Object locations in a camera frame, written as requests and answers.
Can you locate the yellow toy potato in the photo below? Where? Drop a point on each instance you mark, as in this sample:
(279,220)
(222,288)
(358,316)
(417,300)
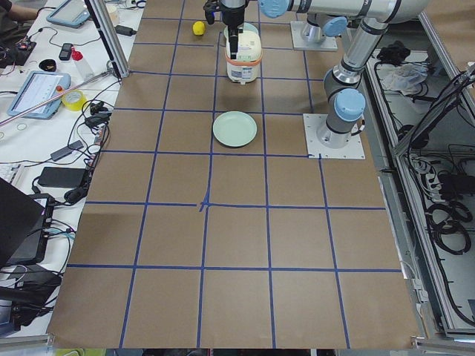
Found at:
(198,28)

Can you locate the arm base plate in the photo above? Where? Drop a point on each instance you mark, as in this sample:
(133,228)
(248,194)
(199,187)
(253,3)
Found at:
(322,143)
(308,37)

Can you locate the green plate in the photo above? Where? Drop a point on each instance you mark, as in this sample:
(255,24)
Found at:
(234,129)
(244,27)

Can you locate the white rice cooker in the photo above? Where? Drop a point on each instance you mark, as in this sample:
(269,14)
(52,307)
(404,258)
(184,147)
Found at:
(246,67)

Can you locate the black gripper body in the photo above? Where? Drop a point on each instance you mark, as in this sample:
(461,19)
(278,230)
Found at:
(233,15)

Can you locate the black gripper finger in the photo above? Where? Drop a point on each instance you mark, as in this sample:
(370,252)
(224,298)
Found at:
(235,44)
(231,46)

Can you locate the black power adapter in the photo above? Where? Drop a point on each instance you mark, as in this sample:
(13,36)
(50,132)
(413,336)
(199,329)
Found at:
(57,177)

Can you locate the green plate right side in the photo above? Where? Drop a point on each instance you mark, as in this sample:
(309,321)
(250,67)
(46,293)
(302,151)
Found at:
(244,27)

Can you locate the green plate left side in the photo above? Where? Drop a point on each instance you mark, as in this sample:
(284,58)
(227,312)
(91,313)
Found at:
(234,129)

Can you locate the blue teach pendant tablet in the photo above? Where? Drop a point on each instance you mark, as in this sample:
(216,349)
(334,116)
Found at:
(38,87)

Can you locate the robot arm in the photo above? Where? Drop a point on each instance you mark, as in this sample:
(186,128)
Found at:
(383,12)
(346,103)

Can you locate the yellow tape roll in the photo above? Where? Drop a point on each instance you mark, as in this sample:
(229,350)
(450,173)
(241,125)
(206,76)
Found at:
(74,100)

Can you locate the black laptop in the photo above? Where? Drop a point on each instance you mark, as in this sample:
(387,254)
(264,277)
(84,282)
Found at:
(24,223)

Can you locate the aluminium frame post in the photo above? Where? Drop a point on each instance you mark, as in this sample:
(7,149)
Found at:
(99,13)

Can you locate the plastic squeeze bottle red cap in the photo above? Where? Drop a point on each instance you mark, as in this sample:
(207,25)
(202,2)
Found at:
(81,63)

